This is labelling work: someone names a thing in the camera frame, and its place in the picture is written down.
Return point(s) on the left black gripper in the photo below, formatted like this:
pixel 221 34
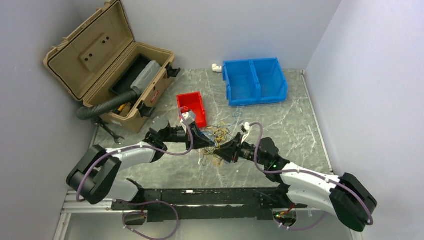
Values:
pixel 200 141

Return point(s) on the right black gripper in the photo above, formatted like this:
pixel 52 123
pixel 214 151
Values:
pixel 236 146

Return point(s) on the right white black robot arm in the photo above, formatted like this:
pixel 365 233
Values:
pixel 342 196

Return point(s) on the white pipe elbow fitting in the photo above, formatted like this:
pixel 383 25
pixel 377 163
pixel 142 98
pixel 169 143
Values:
pixel 217 68

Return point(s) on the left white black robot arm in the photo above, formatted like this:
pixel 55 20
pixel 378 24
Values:
pixel 94 176

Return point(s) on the red plastic bin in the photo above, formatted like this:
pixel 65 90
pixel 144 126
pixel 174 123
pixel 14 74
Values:
pixel 193 102

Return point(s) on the blue divided plastic bin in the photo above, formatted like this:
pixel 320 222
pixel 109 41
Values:
pixel 254 81

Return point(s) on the black metal wrench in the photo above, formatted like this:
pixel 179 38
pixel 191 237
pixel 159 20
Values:
pixel 117 138

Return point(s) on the grey canister in toolbox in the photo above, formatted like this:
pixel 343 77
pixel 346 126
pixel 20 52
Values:
pixel 146 76

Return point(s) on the tan open toolbox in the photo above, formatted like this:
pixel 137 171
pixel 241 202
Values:
pixel 96 54

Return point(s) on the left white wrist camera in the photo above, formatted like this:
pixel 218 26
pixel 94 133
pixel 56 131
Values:
pixel 188 118

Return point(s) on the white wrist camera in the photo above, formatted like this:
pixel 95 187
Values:
pixel 246 127
pixel 188 118

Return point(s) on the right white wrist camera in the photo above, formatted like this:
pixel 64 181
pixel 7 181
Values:
pixel 246 127

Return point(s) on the black aluminium base frame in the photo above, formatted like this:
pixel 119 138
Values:
pixel 261 203

